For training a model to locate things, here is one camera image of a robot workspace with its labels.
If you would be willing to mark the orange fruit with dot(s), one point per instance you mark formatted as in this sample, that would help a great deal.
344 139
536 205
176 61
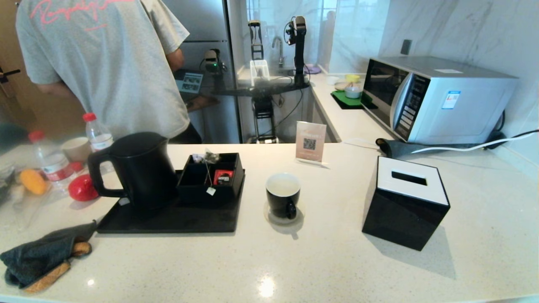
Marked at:
33 182

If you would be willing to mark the clear water bottle red cap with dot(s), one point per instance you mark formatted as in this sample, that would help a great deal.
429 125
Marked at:
99 139
52 164

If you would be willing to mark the black compartment organizer box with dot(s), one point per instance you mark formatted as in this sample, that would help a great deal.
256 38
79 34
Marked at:
193 195

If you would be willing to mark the red round fruit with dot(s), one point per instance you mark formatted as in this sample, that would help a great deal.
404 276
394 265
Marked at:
82 188

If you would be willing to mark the white bowl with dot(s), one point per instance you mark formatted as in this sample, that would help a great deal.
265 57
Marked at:
332 80

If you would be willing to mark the green mat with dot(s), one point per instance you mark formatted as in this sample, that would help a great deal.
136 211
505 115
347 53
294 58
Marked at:
343 99

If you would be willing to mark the purple dish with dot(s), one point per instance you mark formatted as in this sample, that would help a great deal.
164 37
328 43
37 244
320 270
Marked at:
313 69

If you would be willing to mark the pink QR code sign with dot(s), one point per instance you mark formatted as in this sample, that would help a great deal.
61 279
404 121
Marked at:
310 143

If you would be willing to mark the black electric kettle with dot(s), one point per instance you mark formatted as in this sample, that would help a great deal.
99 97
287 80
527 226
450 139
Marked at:
143 168

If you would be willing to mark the black mug white inside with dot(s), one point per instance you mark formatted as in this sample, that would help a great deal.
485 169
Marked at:
280 202

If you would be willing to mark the round translucent coaster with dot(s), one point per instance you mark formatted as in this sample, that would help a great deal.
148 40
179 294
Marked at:
268 215

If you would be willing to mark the dark oven mitt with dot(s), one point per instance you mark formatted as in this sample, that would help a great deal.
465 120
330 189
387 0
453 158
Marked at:
38 256

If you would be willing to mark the black serving tray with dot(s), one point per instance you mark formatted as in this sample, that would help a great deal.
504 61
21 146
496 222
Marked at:
177 221

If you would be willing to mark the beige plate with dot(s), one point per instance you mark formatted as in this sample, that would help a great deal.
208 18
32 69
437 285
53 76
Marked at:
341 86

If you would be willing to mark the dark wall socket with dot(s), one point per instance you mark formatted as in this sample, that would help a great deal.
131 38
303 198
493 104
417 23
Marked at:
406 47

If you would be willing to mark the silver microwave oven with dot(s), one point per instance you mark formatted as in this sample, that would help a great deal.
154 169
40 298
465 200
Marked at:
463 109

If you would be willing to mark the chrome faucet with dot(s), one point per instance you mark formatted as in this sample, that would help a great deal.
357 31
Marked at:
281 52

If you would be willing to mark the dark gray cloth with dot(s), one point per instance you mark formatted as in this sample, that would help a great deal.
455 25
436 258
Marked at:
396 148

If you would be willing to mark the beige paper cup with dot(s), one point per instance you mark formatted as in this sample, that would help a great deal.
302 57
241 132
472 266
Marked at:
76 149

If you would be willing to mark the black tissue box white lid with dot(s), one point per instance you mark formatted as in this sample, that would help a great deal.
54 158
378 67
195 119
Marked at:
400 219

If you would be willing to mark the yellow bowl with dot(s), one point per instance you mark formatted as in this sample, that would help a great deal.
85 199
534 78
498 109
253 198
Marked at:
353 78

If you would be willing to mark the brown cork pad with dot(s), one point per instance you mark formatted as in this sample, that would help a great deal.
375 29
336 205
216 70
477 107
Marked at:
46 277

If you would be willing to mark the brown wooden desk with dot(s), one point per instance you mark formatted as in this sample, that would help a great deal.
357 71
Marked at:
202 102

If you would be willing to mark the open laptop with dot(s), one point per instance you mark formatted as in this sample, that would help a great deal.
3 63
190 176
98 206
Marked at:
190 83

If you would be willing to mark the person in gray t-shirt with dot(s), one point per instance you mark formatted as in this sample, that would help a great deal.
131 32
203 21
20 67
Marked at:
105 63

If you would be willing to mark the red sachet packet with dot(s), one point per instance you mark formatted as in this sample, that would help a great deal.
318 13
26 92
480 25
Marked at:
219 174

